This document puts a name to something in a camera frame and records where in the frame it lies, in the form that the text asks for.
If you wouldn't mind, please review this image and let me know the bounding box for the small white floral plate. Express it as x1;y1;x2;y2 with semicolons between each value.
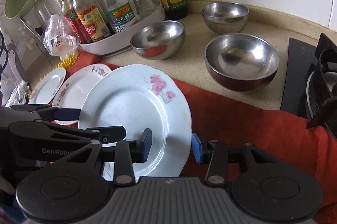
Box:
29;68;66;104

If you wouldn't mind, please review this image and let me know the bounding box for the large white floral plate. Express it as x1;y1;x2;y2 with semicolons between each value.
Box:
78;64;192;178

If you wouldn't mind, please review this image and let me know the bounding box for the steel bowl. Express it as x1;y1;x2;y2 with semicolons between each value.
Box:
130;20;186;60
201;2;250;35

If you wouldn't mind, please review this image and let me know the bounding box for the yellow chenille mitt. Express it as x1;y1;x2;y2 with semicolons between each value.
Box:
56;55;79;69

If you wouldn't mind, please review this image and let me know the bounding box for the red cloth mat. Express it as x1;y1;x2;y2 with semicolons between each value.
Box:
66;51;337;224

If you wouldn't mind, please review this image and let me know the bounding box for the clear plastic bag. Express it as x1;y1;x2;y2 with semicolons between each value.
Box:
42;14;80;60

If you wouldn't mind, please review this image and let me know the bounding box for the glass pot lid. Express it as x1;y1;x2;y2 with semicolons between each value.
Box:
34;0;52;30

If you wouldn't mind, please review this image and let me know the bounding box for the yellow-cap vinegar bottle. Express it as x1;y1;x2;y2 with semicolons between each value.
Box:
72;0;112;42

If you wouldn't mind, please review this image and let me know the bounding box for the black gas stove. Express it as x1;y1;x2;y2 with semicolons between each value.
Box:
281;33;336;137

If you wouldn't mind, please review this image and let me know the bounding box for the green bowl on rack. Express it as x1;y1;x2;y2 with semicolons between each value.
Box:
4;0;35;19

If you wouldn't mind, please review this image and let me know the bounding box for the red-cap dark sauce bottle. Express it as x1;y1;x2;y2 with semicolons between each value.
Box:
61;0;92;44

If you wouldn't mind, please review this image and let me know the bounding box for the large near steel bowl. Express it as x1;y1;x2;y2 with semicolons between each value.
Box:
205;33;280;92

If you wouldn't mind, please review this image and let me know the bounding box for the small white-cap clear bottle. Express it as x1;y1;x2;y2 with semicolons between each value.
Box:
135;0;156;19

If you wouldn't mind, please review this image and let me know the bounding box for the white two-tier turntable rack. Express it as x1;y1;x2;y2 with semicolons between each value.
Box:
80;0;165;56

